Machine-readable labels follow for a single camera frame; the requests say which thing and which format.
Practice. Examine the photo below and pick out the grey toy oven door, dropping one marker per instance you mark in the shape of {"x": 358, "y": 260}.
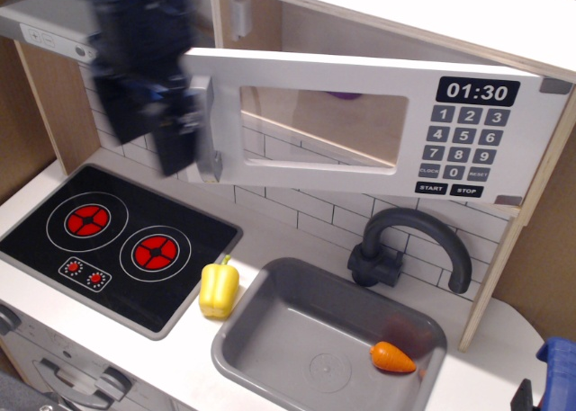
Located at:
{"x": 81, "y": 377}

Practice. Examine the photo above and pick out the wooden toy kitchen cabinet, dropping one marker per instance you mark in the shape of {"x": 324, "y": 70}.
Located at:
{"x": 533, "y": 35}

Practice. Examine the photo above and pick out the blue plastic object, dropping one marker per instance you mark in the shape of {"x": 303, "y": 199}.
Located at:
{"x": 559, "y": 355}

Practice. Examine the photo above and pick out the orange toy carrot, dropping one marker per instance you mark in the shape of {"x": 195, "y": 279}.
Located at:
{"x": 388, "y": 357}

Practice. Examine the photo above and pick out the purple toy eggplant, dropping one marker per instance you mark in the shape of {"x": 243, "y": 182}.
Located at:
{"x": 345, "y": 96}

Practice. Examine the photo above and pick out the black clamp piece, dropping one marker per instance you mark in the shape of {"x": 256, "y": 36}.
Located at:
{"x": 523, "y": 398}

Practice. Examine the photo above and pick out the black toy stove top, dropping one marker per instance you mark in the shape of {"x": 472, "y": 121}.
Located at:
{"x": 126, "y": 251}

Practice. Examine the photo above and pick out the black toy faucet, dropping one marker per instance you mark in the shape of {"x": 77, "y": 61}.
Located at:
{"x": 372, "y": 262}

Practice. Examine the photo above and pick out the yellow toy bell pepper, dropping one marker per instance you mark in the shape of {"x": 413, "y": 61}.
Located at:
{"x": 219, "y": 287}

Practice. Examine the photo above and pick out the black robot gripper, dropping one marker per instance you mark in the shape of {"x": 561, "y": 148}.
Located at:
{"x": 137, "y": 75}

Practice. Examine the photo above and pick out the white toy microwave door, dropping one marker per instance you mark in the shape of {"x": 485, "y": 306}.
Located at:
{"x": 426, "y": 129}

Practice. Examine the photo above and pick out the grey toy sink basin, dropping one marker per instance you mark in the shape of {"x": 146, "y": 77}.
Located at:
{"x": 300, "y": 337}

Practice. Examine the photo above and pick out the grey range hood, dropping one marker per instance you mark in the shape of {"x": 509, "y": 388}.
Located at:
{"x": 64, "y": 26}

